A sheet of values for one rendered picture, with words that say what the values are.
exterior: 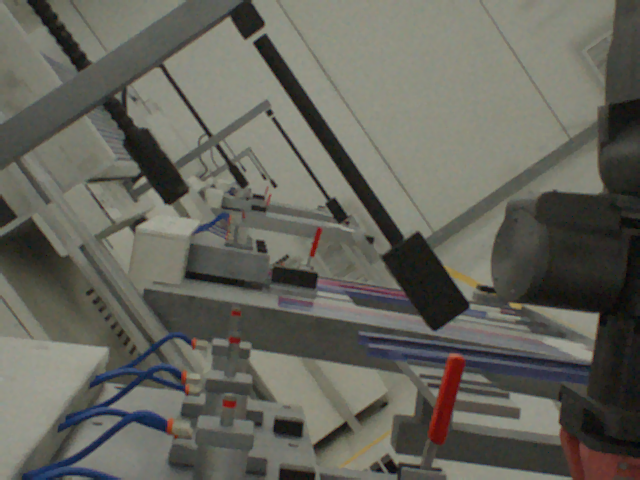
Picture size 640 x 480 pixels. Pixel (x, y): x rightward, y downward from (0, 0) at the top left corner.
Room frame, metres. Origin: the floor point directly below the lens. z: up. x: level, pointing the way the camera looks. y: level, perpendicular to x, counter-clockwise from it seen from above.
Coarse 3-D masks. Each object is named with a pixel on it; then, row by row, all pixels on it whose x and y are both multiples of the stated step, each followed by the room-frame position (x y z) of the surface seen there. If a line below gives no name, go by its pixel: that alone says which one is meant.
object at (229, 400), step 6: (228, 396) 0.47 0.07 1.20; (234, 396) 0.47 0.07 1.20; (222, 402) 0.47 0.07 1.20; (228, 402) 0.47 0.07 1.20; (234, 402) 0.47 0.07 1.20; (222, 408) 0.47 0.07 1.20; (228, 408) 0.47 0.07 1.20; (234, 408) 0.47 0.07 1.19; (222, 414) 0.47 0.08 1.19; (228, 414) 0.47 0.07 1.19; (234, 414) 0.47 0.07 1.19; (222, 420) 0.47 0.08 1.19; (228, 420) 0.47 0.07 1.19
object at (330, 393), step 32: (128, 96) 5.05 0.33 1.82; (160, 128) 5.19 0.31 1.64; (192, 192) 5.05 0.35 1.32; (224, 192) 5.46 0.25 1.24; (224, 224) 5.79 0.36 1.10; (256, 224) 5.09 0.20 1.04; (288, 224) 5.09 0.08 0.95; (320, 224) 5.27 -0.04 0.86; (128, 256) 5.08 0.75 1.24; (192, 352) 5.09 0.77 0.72; (256, 352) 5.08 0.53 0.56; (288, 384) 5.08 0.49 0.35; (320, 384) 5.09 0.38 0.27; (352, 384) 5.09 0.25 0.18; (384, 384) 5.09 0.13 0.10; (320, 416) 5.08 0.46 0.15; (352, 416) 5.05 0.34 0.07
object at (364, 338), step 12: (360, 336) 1.13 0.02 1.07; (372, 336) 1.14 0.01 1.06; (384, 336) 1.14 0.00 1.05; (396, 336) 1.15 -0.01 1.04; (420, 348) 1.14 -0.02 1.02; (432, 348) 1.14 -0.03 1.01; (444, 348) 1.14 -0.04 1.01; (456, 348) 1.14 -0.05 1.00; (468, 348) 1.14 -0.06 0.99; (480, 348) 1.14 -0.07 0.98; (504, 360) 1.14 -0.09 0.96; (516, 360) 1.14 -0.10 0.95; (528, 360) 1.14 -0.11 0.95; (540, 360) 1.14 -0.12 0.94; (552, 360) 1.14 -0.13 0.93; (564, 360) 1.14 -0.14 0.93; (576, 360) 1.15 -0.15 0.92
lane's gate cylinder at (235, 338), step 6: (234, 336) 0.58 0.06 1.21; (240, 336) 0.58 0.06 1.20; (234, 342) 0.58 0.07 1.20; (240, 342) 0.58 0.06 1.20; (228, 348) 0.58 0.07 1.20; (234, 348) 0.58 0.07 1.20; (228, 354) 0.58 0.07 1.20; (234, 354) 0.58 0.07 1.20; (228, 360) 0.58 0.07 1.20; (234, 360) 0.58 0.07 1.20; (228, 366) 0.58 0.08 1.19; (234, 366) 0.58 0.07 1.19; (228, 372) 0.58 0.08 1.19; (234, 372) 0.58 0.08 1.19
